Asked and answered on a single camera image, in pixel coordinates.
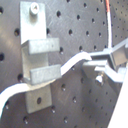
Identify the silver bracket mounting screw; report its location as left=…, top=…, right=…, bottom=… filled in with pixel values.
left=30, top=2, right=39, bottom=15

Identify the thin red white wire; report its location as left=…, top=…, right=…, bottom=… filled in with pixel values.
left=104, top=0, right=113, bottom=48

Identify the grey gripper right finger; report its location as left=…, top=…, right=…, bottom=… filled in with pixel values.
left=90, top=38, right=128, bottom=67

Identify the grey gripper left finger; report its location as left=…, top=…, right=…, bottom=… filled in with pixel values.
left=82, top=62, right=126, bottom=93

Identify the grey metal cable clip bracket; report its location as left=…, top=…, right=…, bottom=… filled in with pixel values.
left=20, top=1, right=61, bottom=113

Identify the white cable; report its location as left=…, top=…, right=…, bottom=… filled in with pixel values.
left=0, top=52, right=94, bottom=120

